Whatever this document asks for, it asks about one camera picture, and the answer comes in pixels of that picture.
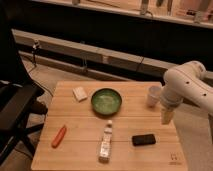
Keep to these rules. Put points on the beige gripper tool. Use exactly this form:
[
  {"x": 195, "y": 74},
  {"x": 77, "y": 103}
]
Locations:
[{"x": 166, "y": 115}]

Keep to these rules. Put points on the black eraser block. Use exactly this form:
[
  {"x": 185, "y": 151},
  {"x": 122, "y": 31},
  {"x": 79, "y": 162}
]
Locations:
[{"x": 147, "y": 139}]

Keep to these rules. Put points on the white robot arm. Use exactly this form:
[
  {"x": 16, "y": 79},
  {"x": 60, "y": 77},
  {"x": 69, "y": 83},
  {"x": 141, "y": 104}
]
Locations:
[{"x": 185, "y": 81}]

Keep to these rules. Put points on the white paper cup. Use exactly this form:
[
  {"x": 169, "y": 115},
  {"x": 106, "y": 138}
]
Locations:
[{"x": 153, "y": 95}]

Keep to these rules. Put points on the green bowl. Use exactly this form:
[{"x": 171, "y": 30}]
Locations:
[{"x": 106, "y": 101}]

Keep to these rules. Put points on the small white bottle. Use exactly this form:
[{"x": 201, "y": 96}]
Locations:
[{"x": 105, "y": 147}]

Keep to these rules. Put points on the wooden table board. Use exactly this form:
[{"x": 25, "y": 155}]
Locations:
[{"x": 78, "y": 151}]

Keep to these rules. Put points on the white sponge block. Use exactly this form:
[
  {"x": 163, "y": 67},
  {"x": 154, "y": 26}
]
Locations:
[{"x": 79, "y": 93}]

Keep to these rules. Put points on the orange carrot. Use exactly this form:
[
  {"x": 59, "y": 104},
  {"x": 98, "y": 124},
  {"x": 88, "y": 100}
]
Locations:
[{"x": 59, "y": 137}]

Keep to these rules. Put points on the black office chair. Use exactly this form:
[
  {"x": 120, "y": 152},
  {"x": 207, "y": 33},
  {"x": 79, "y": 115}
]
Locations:
[{"x": 18, "y": 94}]

